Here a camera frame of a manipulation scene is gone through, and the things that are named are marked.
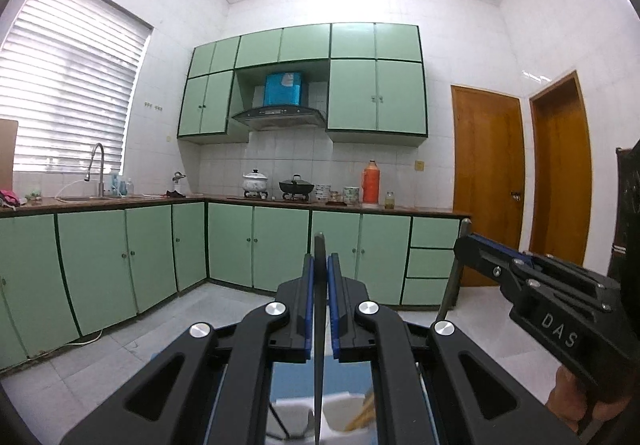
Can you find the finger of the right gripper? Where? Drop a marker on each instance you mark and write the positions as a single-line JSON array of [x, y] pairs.
[[512, 270], [563, 275]]

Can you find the black wok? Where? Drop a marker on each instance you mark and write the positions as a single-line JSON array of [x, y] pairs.
[[296, 189]]

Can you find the green lower kitchen cabinets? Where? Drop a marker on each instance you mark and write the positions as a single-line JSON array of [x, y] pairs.
[[66, 274]]

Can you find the glass jar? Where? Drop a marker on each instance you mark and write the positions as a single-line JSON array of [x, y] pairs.
[[389, 200]]

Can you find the black chopstick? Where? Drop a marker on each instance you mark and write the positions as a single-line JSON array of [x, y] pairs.
[[319, 329]]

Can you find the blue box on hood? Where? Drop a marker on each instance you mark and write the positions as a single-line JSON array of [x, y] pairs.
[[285, 88]]

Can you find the white plastic utensil holder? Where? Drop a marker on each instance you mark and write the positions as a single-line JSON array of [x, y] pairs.
[[295, 421]]

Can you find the thin metal chopstick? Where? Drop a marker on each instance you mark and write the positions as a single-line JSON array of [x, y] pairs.
[[453, 283]]

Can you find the green kitchen cabinets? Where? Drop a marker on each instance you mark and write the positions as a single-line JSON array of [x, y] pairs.
[[367, 80], [66, 274]]

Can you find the blue table cloth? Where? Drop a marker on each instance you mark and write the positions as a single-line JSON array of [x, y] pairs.
[[291, 381]]

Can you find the black range hood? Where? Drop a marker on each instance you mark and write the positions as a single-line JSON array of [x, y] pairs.
[[281, 117]]

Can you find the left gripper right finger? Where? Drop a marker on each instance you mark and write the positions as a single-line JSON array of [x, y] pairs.
[[433, 385]]

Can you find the cardboard box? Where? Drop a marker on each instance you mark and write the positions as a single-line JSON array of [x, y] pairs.
[[8, 132]]

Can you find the brown wooden door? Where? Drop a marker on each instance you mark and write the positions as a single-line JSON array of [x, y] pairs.
[[489, 163]]

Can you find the green upper kitchen cabinets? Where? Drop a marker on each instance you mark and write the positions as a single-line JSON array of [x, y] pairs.
[[367, 80]]

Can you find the white window blind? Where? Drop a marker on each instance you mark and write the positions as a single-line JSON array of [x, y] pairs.
[[69, 69]]

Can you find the orange thermos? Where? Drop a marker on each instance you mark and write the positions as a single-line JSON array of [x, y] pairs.
[[370, 183]]

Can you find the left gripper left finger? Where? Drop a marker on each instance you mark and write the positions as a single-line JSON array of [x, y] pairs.
[[210, 385]]

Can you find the white cooking pot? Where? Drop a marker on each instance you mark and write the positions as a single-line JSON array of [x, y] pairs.
[[255, 185]]

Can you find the bamboo chopstick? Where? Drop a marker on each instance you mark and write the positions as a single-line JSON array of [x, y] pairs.
[[365, 417]]

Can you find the person's right hand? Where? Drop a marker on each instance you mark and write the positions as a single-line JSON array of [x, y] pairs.
[[568, 401]]

